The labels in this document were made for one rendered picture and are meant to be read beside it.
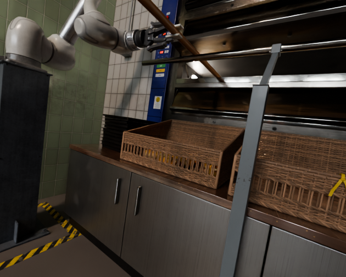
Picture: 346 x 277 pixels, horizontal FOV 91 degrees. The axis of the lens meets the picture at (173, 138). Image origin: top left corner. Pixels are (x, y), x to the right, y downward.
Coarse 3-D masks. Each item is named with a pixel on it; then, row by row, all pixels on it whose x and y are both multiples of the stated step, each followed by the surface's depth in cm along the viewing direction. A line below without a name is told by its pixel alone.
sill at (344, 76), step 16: (176, 80) 135; (192, 80) 127; (208, 80) 120; (224, 80) 114; (240, 80) 108; (256, 80) 103; (272, 80) 99; (288, 80) 94; (304, 80) 91; (320, 80) 87; (336, 80) 84
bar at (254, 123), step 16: (256, 48) 70; (272, 48) 66; (288, 48) 64; (304, 48) 62; (320, 48) 60; (144, 64) 104; (272, 64) 59; (256, 96) 49; (256, 112) 49; (256, 128) 48; (256, 144) 48; (240, 160) 51; (240, 176) 51; (240, 192) 50; (240, 208) 50; (240, 224) 50; (240, 240) 51; (224, 256) 53; (224, 272) 52
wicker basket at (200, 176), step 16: (144, 128) 105; (160, 128) 121; (176, 128) 126; (192, 128) 120; (208, 128) 115; (224, 128) 110; (240, 128) 105; (128, 144) 91; (144, 144) 85; (160, 144) 80; (176, 144) 75; (192, 144) 117; (208, 144) 112; (224, 144) 107; (240, 144) 95; (128, 160) 90; (144, 160) 85; (160, 160) 80; (192, 160) 71; (208, 160) 67; (224, 160) 70; (176, 176) 75; (192, 176) 76; (208, 176) 68; (224, 176) 75
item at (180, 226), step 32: (96, 160) 99; (96, 192) 98; (128, 192) 84; (160, 192) 73; (192, 192) 64; (224, 192) 64; (96, 224) 97; (128, 224) 84; (160, 224) 73; (192, 224) 65; (224, 224) 58; (256, 224) 53; (288, 224) 48; (128, 256) 83; (160, 256) 72; (192, 256) 64; (256, 256) 53; (288, 256) 48; (320, 256) 45
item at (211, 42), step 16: (304, 16) 79; (320, 16) 77; (336, 16) 75; (208, 32) 105; (224, 32) 100; (240, 32) 97; (256, 32) 94; (272, 32) 91; (288, 32) 89; (304, 32) 87; (320, 32) 85; (336, 32) 83; (176, 48) 126; (208, 48) 118; (224, 48) 114; (240, 48) 110
